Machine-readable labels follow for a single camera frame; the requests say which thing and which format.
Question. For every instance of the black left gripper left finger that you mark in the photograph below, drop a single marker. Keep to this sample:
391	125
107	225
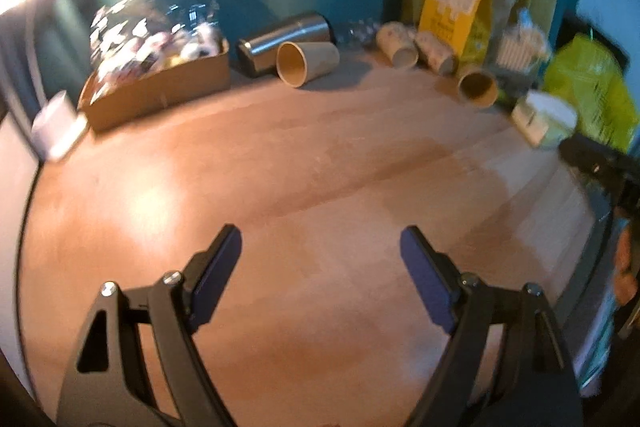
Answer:
107	383

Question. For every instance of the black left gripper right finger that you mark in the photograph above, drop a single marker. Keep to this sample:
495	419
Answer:
534	382

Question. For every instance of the beige paper cup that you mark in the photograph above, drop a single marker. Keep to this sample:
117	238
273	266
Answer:
300	63

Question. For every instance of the brown paper cup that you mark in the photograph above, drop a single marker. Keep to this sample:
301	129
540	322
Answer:
476	86

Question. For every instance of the floral paper cup right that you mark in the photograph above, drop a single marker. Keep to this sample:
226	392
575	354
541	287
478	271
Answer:
438	56

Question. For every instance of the floral paper cup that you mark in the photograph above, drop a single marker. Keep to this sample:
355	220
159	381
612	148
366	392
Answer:
438	56
394	40

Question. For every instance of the floral paper cup left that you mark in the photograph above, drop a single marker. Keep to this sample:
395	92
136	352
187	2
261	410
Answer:
394	40

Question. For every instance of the person's right hand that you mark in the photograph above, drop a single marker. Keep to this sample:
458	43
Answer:
625	284

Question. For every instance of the tissue pack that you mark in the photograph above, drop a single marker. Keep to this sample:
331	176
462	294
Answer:
544	119

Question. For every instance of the yellow-green plastic bag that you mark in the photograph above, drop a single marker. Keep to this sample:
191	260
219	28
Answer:
585	74

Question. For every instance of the white desk lamp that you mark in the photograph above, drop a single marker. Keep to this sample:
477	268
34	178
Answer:
42	63

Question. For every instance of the cardboard tray box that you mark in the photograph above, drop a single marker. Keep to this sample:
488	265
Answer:
153	93

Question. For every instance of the yellow paper bag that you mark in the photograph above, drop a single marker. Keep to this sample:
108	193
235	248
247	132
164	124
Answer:
464	25

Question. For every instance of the steel thermos bottle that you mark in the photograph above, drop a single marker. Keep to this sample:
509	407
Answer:
257	53

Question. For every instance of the clear plastic snack bag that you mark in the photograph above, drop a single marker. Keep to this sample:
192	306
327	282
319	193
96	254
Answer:
134	38

